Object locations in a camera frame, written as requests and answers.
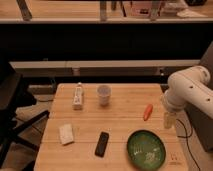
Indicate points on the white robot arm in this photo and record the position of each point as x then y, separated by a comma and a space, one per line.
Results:
187, 86

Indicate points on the pale translucent gripper finger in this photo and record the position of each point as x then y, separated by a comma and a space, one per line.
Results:
169, 120

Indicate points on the green glass bowl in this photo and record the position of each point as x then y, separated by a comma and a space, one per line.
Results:
146, 151

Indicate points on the white tube bottle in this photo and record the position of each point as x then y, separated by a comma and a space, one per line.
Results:
78, 97

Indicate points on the white paper cup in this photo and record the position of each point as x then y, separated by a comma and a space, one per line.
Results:
104, 93

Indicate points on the black remote control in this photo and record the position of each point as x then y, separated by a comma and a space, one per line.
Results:
102, 144

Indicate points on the orange carrot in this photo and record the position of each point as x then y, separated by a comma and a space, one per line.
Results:
148, 112

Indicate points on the black office chair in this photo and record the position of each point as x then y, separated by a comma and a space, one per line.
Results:
14, 94

